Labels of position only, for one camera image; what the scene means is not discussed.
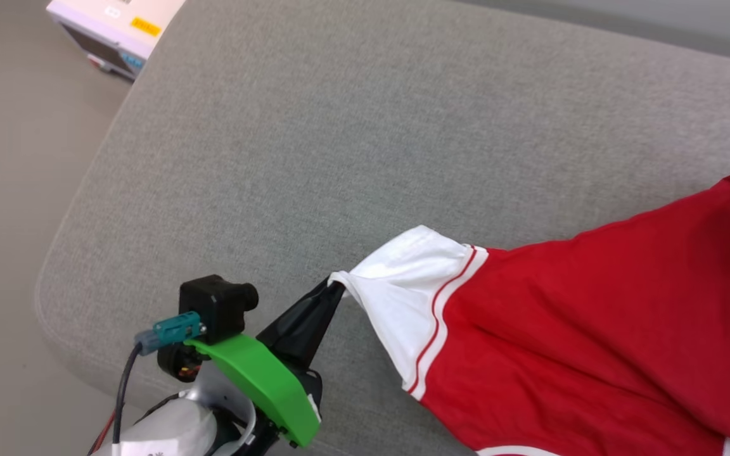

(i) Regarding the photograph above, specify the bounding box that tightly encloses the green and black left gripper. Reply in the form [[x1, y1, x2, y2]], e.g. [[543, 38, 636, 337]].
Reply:
[[184, 282, 345, 449]]

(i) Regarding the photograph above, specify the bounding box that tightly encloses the red and white garment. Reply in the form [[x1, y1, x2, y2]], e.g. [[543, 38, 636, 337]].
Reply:
[[328, 167, 730, 456]]

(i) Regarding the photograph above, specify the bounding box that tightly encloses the white appliance box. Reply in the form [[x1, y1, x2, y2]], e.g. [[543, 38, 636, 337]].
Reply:
[[46, 0, 187, 82]]

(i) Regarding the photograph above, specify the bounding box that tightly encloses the teal cable connector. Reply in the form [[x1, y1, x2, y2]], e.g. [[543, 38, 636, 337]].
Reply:
[[134, 312, 207, 355]]

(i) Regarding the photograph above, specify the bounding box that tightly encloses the black camera cable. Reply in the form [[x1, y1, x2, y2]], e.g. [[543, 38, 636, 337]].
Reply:
[[110, 342, 147, 456]]

